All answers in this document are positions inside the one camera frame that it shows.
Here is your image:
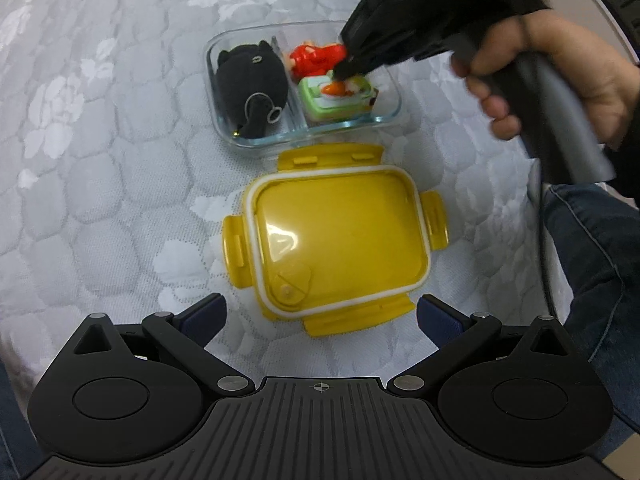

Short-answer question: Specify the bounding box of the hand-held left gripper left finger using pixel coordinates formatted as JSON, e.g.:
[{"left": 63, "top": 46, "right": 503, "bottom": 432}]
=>
[{"left": 72, "top": 292, "right": 256, "bottom": 396}]

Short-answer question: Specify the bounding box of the black plush cat keychain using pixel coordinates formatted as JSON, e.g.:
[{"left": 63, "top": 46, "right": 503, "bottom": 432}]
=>
[{"left": 215, "top": 44, "right": 291, "bottom": 139}]

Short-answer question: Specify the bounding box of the grey ribbed radiator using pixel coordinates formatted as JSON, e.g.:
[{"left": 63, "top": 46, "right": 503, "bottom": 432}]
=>
[{"left": 582, "top": 0, "right": 640, "bottom": 63}]

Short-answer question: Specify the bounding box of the yellow plastic container lid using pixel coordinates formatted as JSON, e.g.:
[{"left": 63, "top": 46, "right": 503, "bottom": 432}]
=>
[{"left": 222, "top": 144, "right": 449, "bottom": 339}]

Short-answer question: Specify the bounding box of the white quilted floral mattress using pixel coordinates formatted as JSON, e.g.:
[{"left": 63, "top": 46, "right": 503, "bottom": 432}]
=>
[{"left": 0, "top": 0, "right": 601, "bottom": 480}]

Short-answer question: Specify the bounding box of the person's right hand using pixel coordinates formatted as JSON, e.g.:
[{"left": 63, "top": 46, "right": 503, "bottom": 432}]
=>
[{"left": 450, "top": 7, "right": 640, "bottom": 151}]

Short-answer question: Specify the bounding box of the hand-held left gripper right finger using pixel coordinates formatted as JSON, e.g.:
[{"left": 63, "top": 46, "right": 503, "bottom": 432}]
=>
[{"left": 392, "top": 295, "right": 573, "bottom": 396}]

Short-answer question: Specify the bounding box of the clear glass divided container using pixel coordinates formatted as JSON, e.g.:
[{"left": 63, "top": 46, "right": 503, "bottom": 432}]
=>
[{"left": 204, "top": 20, "right": 407, "bottom": 150}]

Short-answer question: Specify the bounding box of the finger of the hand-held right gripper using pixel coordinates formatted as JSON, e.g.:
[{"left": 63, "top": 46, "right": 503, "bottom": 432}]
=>
[{"left": 332, "top": 54, "right": 374, "bottom": 81}]

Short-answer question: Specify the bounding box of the person's right forearm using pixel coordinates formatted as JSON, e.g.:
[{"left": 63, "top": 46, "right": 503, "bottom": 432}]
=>
[{"left": 607, "top": 102, "right": 640, "bottom": 163}]

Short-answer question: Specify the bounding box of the person's blue jeans leg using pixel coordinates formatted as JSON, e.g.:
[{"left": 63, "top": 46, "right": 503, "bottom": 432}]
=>
[{"left": 542, "top": 182, "right": 640, "bottom": 431}]

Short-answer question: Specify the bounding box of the red hooded figure doll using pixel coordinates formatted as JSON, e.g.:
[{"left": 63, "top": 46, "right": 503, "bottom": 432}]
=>
[{"left": 286, "top": 42, "right": 349, "bottom": 79}]

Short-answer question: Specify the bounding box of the pink and green block toy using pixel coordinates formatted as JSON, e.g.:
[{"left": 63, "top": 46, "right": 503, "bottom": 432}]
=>
[{"left": 298, "top": 74, "right": 373, "bottom": 124}]

